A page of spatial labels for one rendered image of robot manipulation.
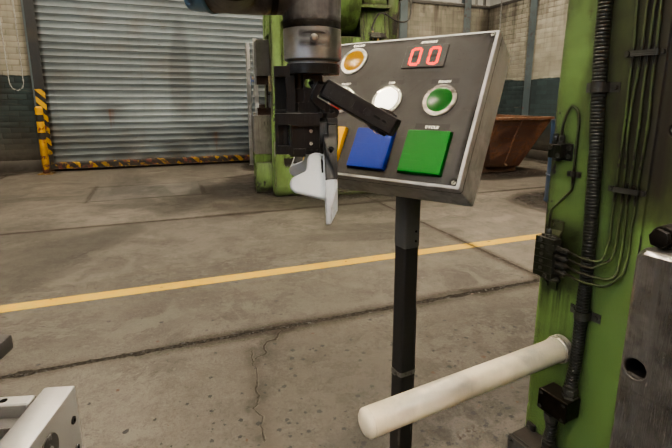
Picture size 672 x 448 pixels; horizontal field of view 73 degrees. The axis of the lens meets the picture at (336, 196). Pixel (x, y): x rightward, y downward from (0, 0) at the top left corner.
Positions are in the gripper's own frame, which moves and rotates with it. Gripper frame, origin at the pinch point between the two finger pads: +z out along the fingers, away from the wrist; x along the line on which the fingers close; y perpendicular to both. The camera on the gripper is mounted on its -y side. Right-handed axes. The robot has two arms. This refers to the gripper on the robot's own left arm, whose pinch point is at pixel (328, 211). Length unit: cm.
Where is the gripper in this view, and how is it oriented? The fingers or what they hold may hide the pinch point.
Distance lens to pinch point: 64.2
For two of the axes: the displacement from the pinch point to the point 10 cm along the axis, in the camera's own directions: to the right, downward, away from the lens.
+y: -9.9, 0.2, -1.0
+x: 1.1, 2.1, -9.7
